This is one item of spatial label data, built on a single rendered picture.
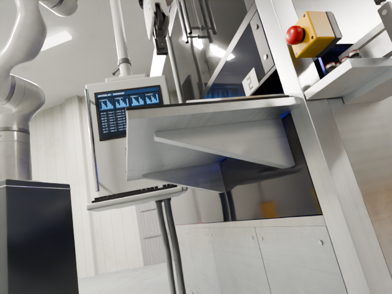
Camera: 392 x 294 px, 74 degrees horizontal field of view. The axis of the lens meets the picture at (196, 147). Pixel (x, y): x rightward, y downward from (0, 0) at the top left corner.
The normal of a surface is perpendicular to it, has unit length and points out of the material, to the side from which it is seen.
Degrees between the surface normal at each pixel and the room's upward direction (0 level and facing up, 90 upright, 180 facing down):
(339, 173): 90
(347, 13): 90
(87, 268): 90
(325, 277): 90
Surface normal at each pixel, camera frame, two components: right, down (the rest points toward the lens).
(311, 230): -0.95, 0.12
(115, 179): 0.12, -0.27
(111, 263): -0.26, -0.19
